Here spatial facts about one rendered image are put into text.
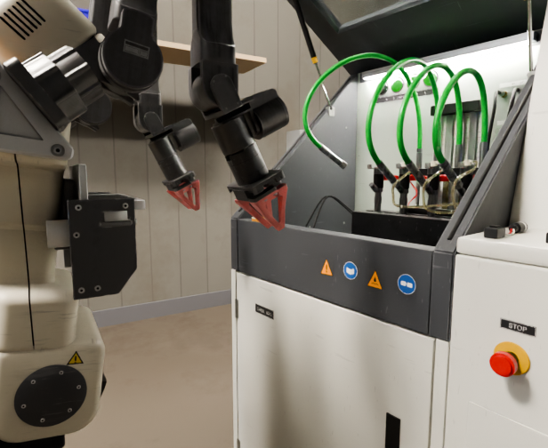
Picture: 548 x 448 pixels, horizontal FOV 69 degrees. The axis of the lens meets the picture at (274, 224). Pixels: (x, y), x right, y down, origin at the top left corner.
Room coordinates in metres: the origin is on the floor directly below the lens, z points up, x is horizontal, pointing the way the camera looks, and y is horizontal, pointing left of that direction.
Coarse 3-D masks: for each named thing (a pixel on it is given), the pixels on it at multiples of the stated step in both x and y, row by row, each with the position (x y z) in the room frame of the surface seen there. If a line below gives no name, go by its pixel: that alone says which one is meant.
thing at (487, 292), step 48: (528, 144) 0.82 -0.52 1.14; (528, 192) 0.79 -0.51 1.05; (480, 288) 0.63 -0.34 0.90; (528, 288) 0.58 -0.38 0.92; (480, 336) 0.62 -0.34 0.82; (528, 336) 0.57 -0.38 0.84; (480, 384) 0.62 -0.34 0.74; (528, 384) 0.57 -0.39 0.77; (480, 432) 0.61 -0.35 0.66; (528, 432) 0.56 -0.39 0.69
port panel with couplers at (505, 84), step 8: (504, 72) 1.12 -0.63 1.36; (512, 72) 1.11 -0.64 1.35; (520, 72) 1.09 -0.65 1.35; (496, 80) 1.14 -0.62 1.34; (504, 80) 1.12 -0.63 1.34; (512, 80) 1.10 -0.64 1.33; (520, 80) 1.09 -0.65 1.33; (496, 88) 1.14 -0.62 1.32; (504, 88) 1.12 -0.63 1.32; (512, 88) 1.10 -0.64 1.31; (520, 88) 1.06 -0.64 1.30; (504, 96) 1.11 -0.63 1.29; (496, 104) 1.13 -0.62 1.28; (504, 104) 1.12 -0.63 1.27; (496, 112) 1.13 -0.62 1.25; (504, 112) 1.12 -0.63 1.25; (496, 120) 1.13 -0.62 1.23; (504, 120) 1.11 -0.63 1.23; (496, 128) 1.11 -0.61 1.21
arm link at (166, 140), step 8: (160, 136) 1.02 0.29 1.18; (168, 136) 1.03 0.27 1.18; (152, 144) 1.00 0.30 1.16; (160, 144) 1.00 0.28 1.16; (168, 144) 1.01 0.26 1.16; (176, 144) 1.04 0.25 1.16; (152, 152) 1.02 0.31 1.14; (160, 152) 1.01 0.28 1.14; (168, 152) 1.01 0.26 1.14; (176, 152) 1.03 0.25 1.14; (160, 160) 1.01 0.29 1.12
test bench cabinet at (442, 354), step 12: (444, 348) 0.67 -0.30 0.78; (444, 360) 0.67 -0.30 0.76; (444, 372) 0.67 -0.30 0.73; (444, 384) 0.67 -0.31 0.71; (444, 396) 0.67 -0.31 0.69; (432, 408) 0.68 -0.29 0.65; (444, 408) 0.67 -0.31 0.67; (432, 420) 0.68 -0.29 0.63; (444, 420) 0.67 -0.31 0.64; (432, 432) 0.68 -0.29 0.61; (444, 432) 0.67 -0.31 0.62; (432, 444) 0.68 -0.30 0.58
